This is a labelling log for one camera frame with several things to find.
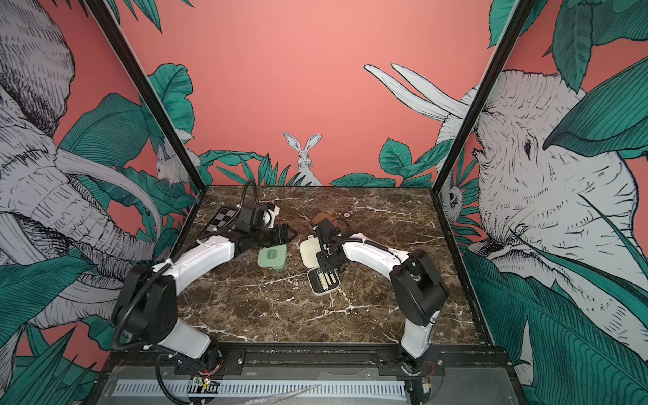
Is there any mint green clipper case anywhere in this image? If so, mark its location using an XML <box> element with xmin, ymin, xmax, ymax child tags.
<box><xmin>258</xmin><ymin>245</ymin><xmax>288</xmax><ymax>270</ymax></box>

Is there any cream clipper case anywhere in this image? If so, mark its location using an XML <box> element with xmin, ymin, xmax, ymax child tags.
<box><xmin>300</xmin><ymin>236</ymin><xmax>340</xmax><ymax>295</ymax></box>

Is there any brown clipper case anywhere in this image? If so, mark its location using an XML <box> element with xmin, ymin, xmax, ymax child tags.
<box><xmin>312</xmin><ymin>212</ymin><xmax>339</xmax><ymax>227</ymax></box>

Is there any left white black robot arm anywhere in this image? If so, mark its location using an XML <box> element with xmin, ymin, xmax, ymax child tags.
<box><xmin>111</xmin><ymin>197</ymin><xmax>296</xmax><ymax>359</ymax></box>

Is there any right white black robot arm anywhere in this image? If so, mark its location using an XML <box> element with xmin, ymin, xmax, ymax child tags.
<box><xmin>300</xmin><ymin>219</ymin><xmax>450</xmax><ymax>359</ymax></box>

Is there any black white checkerboard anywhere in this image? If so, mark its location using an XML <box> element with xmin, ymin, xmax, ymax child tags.
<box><xmin>200</xmin><ymin>206</ymin><xmax>236</xmax><ymax>237</ymax></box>

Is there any white perforated strip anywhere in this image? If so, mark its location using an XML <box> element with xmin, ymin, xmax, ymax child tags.
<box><xmin>110</xmin><ymin>379</ymin><xmax>408</xmax><ymax>399</ymax></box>

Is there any left black frame post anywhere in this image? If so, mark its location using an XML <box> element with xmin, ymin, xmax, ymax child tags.
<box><xmin>84</xmin><ymin>0</ymin><xmax>207</xmax><ymax>192</ymax></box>

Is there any black frame post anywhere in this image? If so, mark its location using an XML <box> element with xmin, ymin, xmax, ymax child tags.
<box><xmin>84</xmin><ymin>0</ymin><xmax>207</xmax><ymax>192</ymax></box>
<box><xmin>431</xmin><ymin>0</ymin><xmax>538</xmax><ymax>193</ymax></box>

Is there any black aluminium front rail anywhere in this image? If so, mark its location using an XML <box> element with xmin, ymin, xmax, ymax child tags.
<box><xmin>100</xmin><ymin>342</ymin><xmax>512</xmax><ymax>378</ymax></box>

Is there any right black frame post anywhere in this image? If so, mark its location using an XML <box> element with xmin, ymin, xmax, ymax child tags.
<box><xmin>431</xmin><ymin>0</ymin><xmax>538</xmax><ymax>193</ymax></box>

